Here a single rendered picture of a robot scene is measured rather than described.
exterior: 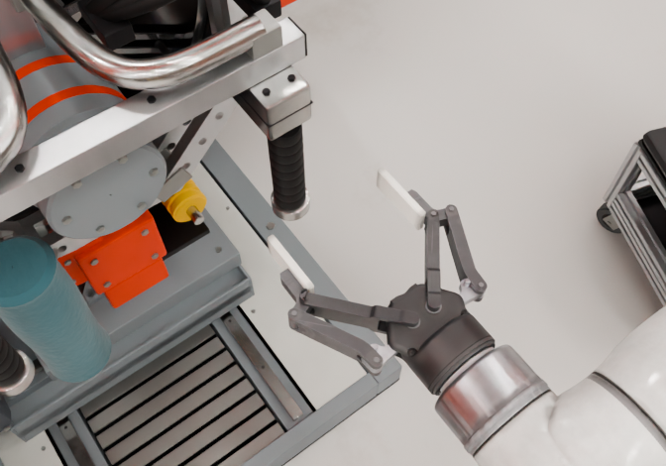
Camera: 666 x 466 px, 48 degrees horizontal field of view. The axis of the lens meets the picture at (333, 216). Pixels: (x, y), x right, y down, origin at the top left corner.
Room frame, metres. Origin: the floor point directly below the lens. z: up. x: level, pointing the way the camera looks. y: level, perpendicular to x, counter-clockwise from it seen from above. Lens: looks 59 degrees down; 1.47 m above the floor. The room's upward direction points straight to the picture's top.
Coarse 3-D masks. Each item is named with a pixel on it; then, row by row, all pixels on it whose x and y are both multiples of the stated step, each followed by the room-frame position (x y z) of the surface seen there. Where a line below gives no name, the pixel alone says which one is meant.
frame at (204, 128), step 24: (216, 0) 0.70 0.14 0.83; (216, 24) 0.69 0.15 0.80; (192, 120) 0.63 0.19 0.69; (216, 120) 0.63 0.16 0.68; (168, 144) 0.64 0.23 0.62; (192, 144) 0.61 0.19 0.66; (168, 168) 0.59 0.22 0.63; (192, 168) 0.60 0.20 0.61; (168, 192) 0.57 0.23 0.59; (0, 240) 0.48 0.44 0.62; (48, 240) 0.48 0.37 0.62; (72, 240) 0.49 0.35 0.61
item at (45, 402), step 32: (224, 288) 0.65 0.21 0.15; (0, 320) 0.58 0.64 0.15; (160, 320) 0.58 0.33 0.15; (192, 320) 0.58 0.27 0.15; (32, 352) 0.51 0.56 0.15; (128, 352) 0.51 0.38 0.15; (160, 352) 0.53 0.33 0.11; (32, 384) 0.44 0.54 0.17; (64, 384) 0.45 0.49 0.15; (96, 384) 0.45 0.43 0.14; (32, 416) 0.38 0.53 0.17; (64, 416) 0.41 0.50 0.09
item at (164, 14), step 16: (64, 0) 0.66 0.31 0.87; (176, 0) 0.76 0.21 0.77; (192, 0) 0.74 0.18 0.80; (144, 16) 0.79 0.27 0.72; (160, 16) 0.78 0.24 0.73; (176, 16) 0.75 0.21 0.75; (192, 16) 0.73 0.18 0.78; (144, 32) 0.70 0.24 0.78; (160, 32) 0.71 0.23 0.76; (176, 32) 0.73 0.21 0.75; (192, 32) 0.72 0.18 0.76; (128, 48) 0.68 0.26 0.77; (144, 48) 0.70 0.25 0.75; (176, 48) 0.72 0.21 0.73; (128, 96) 0.71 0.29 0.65
